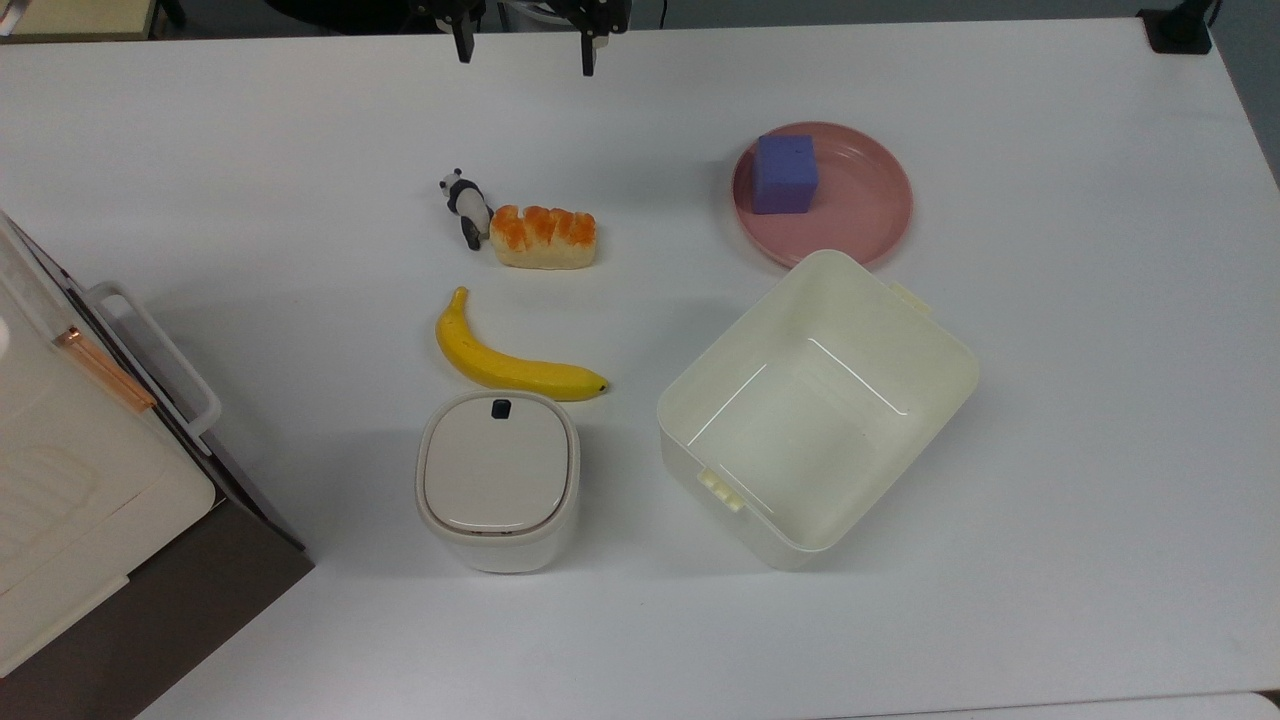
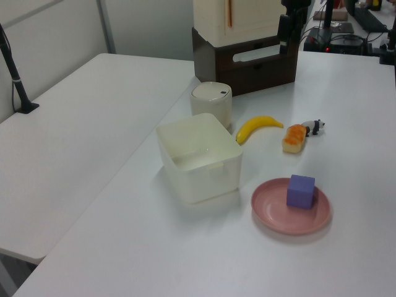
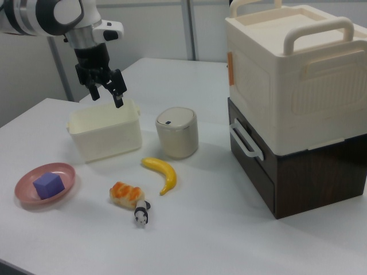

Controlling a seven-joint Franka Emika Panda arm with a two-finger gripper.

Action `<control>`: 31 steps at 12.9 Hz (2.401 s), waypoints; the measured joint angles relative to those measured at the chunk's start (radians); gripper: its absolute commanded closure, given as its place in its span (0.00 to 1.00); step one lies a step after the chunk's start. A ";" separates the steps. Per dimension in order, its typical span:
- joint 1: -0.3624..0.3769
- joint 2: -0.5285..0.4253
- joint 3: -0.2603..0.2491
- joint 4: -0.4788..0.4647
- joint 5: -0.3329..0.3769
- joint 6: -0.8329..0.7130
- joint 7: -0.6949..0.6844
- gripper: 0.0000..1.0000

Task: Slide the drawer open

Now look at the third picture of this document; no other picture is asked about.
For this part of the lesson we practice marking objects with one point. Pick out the beige lidded trash can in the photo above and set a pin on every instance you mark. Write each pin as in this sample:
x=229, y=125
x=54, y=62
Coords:
x=177, y=134

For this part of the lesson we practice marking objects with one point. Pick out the yellow toy banana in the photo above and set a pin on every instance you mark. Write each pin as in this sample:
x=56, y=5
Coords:
x=167, y=172

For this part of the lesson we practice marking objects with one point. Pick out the pink round plate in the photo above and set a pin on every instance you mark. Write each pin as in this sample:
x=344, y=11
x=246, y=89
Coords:
x=61, y=174

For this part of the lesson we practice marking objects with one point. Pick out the purple cube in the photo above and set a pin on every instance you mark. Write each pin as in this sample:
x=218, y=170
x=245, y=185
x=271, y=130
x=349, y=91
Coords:
x=47, y=186

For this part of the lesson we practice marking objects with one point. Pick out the orange glazed toy bread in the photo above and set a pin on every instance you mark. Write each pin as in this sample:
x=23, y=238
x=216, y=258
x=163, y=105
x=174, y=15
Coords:
x=126, y=193

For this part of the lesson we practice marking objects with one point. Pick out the dark wood drawer cabinet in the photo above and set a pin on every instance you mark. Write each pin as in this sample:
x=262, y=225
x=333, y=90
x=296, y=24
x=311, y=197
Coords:
x=315, y=183

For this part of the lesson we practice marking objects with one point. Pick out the small panda figurine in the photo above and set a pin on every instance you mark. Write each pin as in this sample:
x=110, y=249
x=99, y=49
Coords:
x=141, y=213

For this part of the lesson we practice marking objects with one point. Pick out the cream plastic storage box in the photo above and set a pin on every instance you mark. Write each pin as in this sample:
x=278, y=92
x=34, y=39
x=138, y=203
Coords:
x=286, y=94

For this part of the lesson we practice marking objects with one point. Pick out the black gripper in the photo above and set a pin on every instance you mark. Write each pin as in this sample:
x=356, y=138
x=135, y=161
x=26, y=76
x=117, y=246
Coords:
x=91, y=61

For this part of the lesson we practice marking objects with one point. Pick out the cream open plastic bin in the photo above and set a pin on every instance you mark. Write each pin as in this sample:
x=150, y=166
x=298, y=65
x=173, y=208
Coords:
x=109, y=137

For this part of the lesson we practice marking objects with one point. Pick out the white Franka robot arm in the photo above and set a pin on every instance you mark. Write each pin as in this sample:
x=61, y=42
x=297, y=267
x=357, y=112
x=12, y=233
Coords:
x=71, y=11

